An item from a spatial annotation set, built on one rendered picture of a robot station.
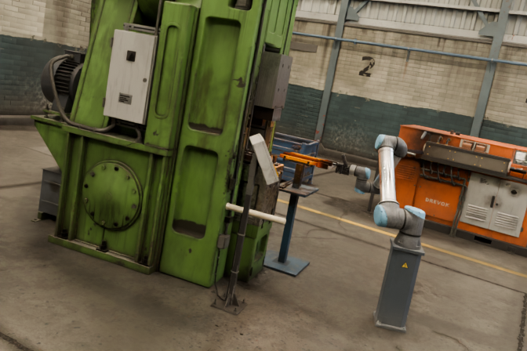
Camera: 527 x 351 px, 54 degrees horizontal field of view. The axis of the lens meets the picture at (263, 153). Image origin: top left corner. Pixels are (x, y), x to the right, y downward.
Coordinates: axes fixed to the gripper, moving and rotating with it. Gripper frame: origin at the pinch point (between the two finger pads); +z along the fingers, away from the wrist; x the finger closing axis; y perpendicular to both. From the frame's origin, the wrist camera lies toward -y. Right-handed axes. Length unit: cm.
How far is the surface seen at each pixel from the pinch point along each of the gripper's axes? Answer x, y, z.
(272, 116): -72, -34, 31
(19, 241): -138, 96, 193
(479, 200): 268, 45, -135
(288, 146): 291, 36, 135
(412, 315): -31, 96, -96
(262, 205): -75, 33, 25
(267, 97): -77, -48, 35
